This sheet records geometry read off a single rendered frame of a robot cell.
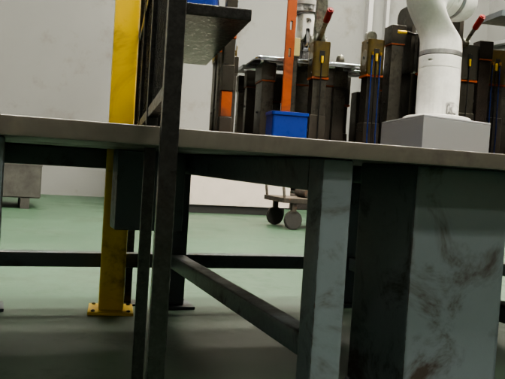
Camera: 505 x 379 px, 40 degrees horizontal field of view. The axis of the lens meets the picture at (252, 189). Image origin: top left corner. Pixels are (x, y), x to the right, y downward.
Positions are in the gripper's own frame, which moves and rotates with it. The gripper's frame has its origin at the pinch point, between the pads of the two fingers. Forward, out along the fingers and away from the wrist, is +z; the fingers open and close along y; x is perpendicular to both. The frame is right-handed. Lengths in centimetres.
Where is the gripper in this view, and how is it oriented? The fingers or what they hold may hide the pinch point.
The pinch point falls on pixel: (302, 57)
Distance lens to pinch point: 259.2
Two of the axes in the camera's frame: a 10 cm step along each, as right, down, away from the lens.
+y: -1.9, -0.4, 9.8
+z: -0.6, 10.0, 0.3
